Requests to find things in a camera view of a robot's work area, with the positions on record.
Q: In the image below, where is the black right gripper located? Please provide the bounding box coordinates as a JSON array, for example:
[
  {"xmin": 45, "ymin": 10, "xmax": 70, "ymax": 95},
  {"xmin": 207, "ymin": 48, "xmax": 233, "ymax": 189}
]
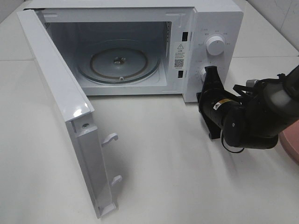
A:
[{"xmin": 199, "ymin": 66, "xmax": 241, "ymax": 141}]

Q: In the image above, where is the pink round plate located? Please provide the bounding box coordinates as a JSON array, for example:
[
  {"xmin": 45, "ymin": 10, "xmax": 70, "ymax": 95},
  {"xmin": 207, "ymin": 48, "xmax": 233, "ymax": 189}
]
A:
[{"xmin": 279, "ymin": 121, "xmax": 299, "ymax": 167}]

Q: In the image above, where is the white microwave door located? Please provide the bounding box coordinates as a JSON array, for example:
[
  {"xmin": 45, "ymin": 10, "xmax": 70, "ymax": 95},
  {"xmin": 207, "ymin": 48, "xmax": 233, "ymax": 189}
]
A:
[{"xmin": 17, "ymin": 10, "xmax": 122, "ymax": 218}]

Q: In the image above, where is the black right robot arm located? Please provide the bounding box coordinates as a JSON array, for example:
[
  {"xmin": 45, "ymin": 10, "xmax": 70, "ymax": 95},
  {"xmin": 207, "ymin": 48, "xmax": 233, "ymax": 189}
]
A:
[{"xmin": 197, "ymin": 66, "xmax": 299, "ymax": 151}]

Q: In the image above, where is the lower white timer knob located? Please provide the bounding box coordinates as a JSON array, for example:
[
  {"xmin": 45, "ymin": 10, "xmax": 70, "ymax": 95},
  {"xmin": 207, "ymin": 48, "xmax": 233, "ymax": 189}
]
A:
[{"xmin": 198, "ymin": 67, "xmax": 206, "ymax": 82}]

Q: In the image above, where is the upper white power knob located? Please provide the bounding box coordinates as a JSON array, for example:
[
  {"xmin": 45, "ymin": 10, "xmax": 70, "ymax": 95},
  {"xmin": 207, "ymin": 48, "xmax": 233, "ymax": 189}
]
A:
[{"xmin": 206, "ymin": 35, "xmax": 226, "ymax": 56}]

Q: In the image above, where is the white warning label sticker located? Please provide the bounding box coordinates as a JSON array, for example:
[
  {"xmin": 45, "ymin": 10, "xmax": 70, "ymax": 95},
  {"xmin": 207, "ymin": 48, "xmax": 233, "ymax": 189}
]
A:
[{"xmin": 172, "ymin": 42, "xmax": 187, "ymax": 70}]

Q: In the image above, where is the white microwave oven body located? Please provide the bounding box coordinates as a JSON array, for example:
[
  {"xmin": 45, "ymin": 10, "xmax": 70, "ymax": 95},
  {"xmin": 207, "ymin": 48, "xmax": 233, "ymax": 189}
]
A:
[{"xmin": 23, "ymin": 0, "xmax": 243, "ymax": 103}]

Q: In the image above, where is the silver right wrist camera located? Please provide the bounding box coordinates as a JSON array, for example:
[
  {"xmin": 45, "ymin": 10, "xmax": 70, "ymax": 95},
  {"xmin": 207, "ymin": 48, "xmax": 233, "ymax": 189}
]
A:
[{"xmin": 246, "ymin": 79, "xmax": 259, "ymax": 88}]

